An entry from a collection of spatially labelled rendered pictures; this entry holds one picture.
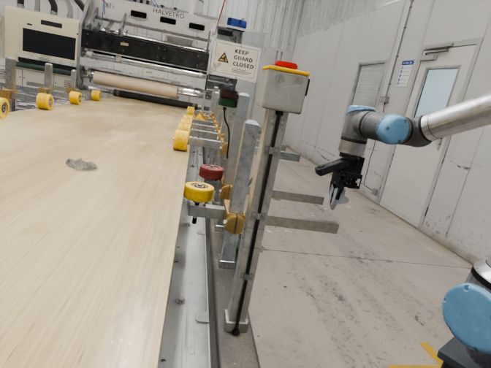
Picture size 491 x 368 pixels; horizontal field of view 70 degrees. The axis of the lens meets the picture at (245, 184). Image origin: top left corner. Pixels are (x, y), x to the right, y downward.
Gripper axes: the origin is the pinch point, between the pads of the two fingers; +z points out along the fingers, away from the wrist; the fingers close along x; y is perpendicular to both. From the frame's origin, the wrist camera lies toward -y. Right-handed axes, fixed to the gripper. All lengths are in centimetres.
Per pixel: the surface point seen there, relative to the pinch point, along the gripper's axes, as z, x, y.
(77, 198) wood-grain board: -7, -45, -75
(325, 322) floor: 83, 47, 36
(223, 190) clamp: -2.9, -8.6, -40.9
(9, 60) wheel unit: -29, 82, -148
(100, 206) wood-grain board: -7, -48, -69
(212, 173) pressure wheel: -6.8, -4.1, -45.0
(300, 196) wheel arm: -2.6, -1.5, -12.8
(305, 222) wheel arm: -1.9, -26.5, -18.4
